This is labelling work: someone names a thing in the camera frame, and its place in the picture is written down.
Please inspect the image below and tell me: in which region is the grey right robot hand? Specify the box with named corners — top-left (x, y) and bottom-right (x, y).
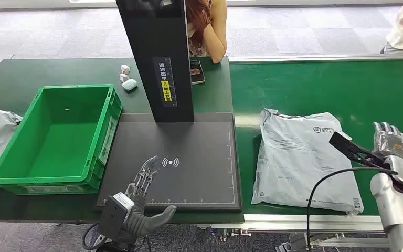
top-left (373, 121), bottom-right (403, 161)

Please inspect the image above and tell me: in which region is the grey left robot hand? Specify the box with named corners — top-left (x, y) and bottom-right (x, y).
top-left (124, 155), bottom-right (177, 238)

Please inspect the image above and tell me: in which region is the grey express mailer package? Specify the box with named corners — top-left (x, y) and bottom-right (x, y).
top-left (251, 108), bottom-right (365, 216)

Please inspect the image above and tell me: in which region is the green plastic basket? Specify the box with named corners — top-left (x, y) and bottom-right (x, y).
top-left (0, 84), bottom-right (123, 196)

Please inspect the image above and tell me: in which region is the green conveyor belt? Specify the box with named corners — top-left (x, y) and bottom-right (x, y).
top-left (197, 52), bottom-right (403, 252)

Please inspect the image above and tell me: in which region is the white earbuds case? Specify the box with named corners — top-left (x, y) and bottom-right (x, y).
top-left (122, 78), bottom-right (138, 92)

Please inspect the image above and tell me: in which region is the black smartphone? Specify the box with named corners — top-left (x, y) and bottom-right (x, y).
top-left (189, 59), bottom-right (206, 86)

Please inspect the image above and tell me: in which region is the black scanner column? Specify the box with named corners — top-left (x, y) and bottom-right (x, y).
top-left (115, 0), bottom-right (195, 124)

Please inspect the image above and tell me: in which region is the person leaning on table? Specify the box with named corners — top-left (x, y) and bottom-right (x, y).
top-left (185, 0), bottom-right (228, 65)

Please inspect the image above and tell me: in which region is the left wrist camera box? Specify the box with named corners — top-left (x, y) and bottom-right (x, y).
top-left (99, 192), bottom-right (135, 242)

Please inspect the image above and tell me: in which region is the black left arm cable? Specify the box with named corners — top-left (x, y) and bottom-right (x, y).
top-left (81, 222), bottom-right (102, 252)

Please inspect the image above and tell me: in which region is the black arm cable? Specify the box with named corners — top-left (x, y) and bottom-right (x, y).
top-left (306, 167), bottom-right (399, 252)
top-left (81, 222), bottom-right (102, 252)

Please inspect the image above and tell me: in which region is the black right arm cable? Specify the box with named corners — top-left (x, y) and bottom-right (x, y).
top-left (306, 167), bottom-right (399, 252)

